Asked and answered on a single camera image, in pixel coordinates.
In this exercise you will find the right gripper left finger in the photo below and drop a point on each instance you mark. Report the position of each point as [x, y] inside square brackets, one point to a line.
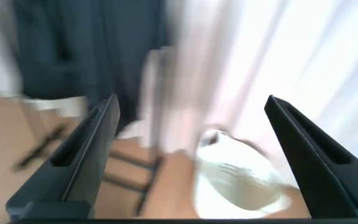
[79, 186]

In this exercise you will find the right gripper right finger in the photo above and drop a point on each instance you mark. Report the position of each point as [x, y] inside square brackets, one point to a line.
[322, 186]

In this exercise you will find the black shorts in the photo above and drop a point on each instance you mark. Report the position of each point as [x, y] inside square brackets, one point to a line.
[51, 53]

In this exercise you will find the black clothes rack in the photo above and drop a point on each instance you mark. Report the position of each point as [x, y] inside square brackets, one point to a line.
[148, 168]

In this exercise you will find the white laundry basket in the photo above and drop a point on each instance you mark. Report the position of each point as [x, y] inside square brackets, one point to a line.
[238, 180]

